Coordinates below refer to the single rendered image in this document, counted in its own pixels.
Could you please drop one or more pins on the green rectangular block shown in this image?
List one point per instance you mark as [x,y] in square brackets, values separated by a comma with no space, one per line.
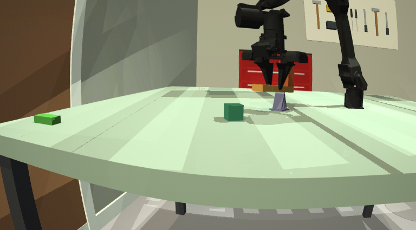
[48,119]

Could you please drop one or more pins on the orange bar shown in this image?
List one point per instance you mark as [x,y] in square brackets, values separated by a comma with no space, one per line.
[287,88]

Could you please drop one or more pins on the green cube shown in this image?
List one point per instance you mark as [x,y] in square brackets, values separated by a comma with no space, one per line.
[233,111]

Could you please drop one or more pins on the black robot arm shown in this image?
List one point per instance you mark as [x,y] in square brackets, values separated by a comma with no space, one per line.
[253,16]

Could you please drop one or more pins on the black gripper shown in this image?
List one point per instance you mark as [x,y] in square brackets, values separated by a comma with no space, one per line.
[287,59]

